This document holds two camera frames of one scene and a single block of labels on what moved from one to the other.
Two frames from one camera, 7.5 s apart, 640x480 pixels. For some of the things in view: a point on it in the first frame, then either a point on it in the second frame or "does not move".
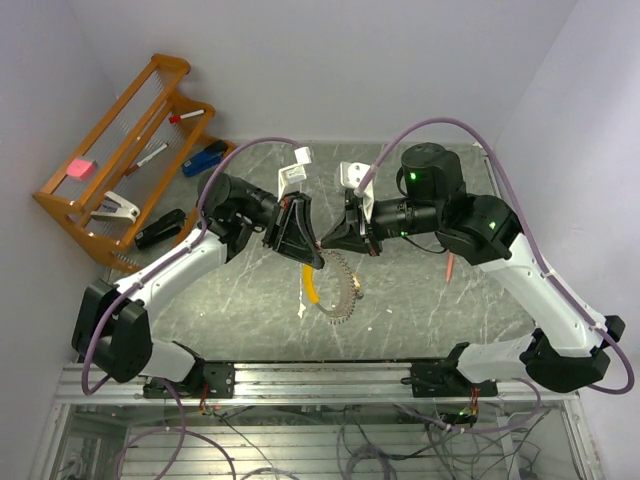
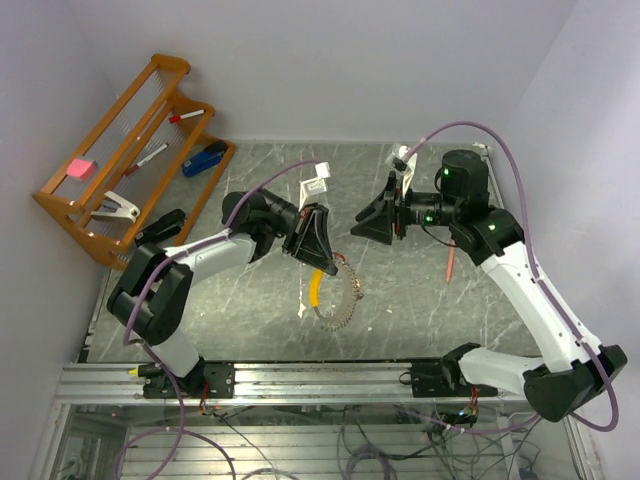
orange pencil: [450, 267] does not move
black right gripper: [354, 232] → [376, 219]
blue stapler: [205, 159] does not move
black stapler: [165, 227] does not move
